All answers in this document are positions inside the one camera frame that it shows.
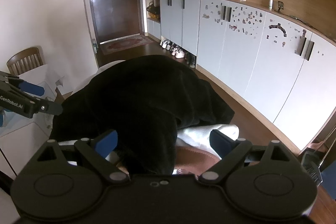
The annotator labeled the black garment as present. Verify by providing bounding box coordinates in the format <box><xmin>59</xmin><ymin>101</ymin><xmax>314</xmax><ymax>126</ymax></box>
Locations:
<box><xmin>50</xmin><ymin>55</ymin><xmax>235</xmax><ymax>176</ymax></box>

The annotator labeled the wooden dining chair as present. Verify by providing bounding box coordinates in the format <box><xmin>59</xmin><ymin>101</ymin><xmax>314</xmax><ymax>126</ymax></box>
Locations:
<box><xmin>7</xmin><ymin>47</ymin><xmax>44</xmax><ymax>76</ymax></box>

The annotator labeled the white lower cabinet row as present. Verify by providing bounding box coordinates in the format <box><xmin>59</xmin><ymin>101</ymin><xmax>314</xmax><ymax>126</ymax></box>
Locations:
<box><xmin>148</xmin><ymin>0</ymin><xmax>335</xmax><ymax>152</ymax></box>

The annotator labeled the red door mat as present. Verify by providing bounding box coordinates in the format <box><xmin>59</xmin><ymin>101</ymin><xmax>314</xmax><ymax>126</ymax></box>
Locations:
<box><xmin>100</xmin><ymin>35</ymin><xmax>154</xmax><ymax>55</ymax></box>

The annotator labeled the row of shoes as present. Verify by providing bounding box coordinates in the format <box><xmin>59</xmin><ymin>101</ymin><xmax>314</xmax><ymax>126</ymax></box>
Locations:
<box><xmin>159</xmin><ymin>39</ymin><xmax>197</xmax><ymax>68</ymax></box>

